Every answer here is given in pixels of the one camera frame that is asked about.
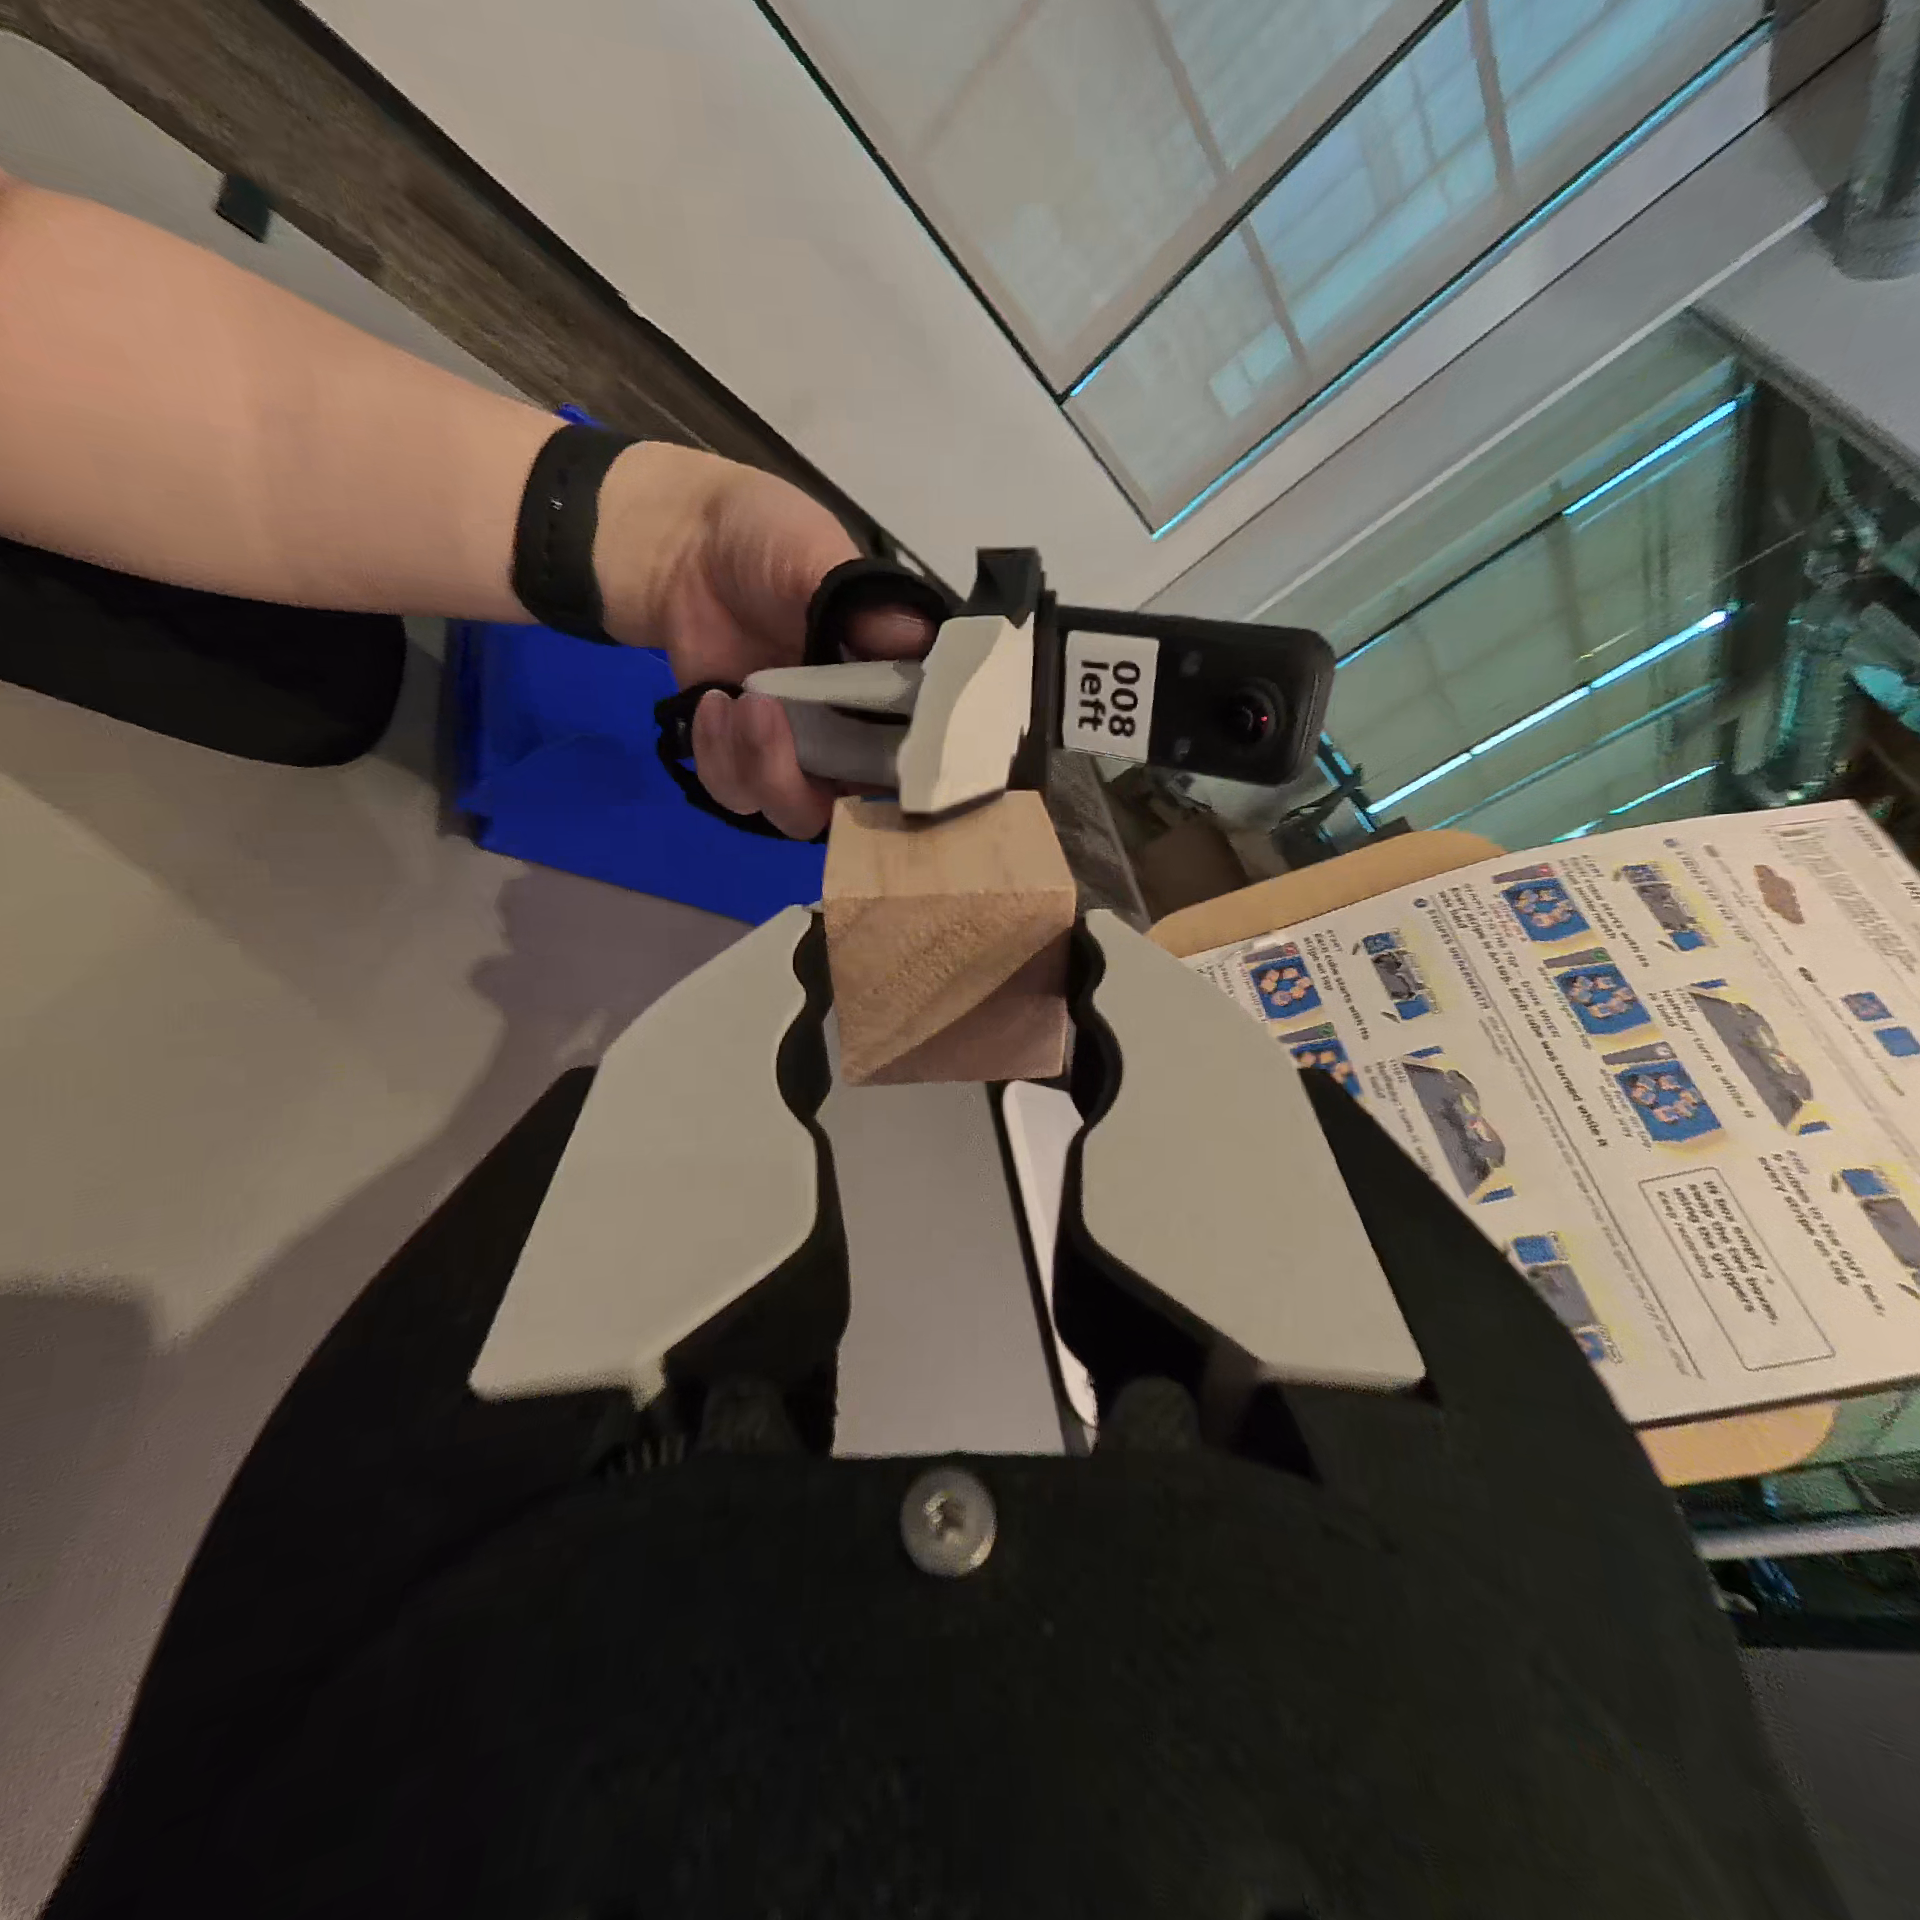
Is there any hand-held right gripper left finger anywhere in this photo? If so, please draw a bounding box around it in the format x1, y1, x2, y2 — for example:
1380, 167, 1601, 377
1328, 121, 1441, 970
469, 908, 852, 1454

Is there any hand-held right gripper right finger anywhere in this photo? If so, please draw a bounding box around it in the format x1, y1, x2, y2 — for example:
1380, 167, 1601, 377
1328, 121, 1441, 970
1057, 908, 1426, 1425

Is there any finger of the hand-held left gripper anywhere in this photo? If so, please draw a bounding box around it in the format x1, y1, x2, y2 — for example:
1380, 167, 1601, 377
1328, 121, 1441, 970
897, 612, 1040, 816

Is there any blue-taped wooden cube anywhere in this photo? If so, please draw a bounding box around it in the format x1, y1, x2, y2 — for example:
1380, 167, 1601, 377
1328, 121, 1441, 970
823, 796, 1081, 1085

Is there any blue plastic bin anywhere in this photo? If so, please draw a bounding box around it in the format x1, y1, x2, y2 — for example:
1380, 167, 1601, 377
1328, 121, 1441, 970
445, 401, 831, 928

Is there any person's left forearm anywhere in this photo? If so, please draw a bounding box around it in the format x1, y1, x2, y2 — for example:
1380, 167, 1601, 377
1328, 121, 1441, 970
0, 172, 561, 623

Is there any person's left hand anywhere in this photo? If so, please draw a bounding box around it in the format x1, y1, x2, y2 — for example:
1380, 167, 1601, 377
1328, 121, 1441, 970
592, 440, 890, 840

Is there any printed instruction sheet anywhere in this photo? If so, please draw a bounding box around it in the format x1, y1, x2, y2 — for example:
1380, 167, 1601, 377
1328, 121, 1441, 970
1177, 800, 1920, 1425

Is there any black wristband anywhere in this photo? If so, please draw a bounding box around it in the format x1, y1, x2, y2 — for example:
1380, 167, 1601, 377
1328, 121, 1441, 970
511, 422, 641, 646

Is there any glass partition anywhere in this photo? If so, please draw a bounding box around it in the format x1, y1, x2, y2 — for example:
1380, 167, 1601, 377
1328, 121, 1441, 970
757, 0, 1920, 840

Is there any grey pipe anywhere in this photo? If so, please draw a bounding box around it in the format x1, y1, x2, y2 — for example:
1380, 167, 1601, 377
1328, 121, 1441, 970
1823, 0, 1920, 280

